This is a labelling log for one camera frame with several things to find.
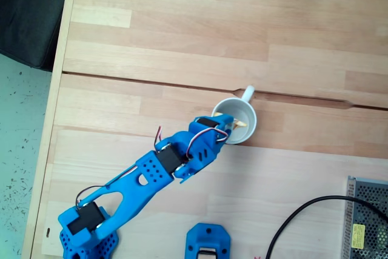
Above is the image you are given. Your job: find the yellow white sweet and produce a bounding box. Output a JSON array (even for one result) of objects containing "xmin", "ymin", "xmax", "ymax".
[{"xmin": 212, "ymin": 112, "xmax": 248, "ymax": 129}]

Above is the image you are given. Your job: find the white ceramic mug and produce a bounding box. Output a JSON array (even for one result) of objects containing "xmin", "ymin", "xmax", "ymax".
[{"xmin": 210, "ymin": 85, "xmax": 258, "ymax": 145}]

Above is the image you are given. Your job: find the light wooden base board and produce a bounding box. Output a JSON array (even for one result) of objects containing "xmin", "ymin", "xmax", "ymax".
[{"xmin": 41, "ymin": 128, "xmax": 388, "ymax": 259}]

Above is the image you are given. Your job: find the metal mesh power supply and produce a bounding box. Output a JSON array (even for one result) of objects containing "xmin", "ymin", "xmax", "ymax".
[{"xmin": 341, "ymin": 175, "xmax": 388, "ymax": 259}]

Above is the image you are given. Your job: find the gripper servo cable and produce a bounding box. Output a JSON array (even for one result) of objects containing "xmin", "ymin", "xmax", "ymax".
[{"xmin": 185, "ymin": 127, "xmax": 230, "ymax": 163}]

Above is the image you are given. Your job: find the forearm servo cable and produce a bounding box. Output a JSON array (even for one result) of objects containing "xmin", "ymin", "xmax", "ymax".
[{"xmin": 153, "ymin": 125, "xmax": 165, "ymax": 152}]

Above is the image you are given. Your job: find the upper arm servo cable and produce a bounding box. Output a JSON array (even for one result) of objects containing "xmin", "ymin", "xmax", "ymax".
[{"xmin": 75, "ymin": 164, "xmax": 141, "ymax": 209}]

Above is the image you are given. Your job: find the thick black cable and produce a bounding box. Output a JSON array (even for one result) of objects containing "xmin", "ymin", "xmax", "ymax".
[{"xmin": 265, "ymin": 195, "xmax": 388, "ymax": 259}]

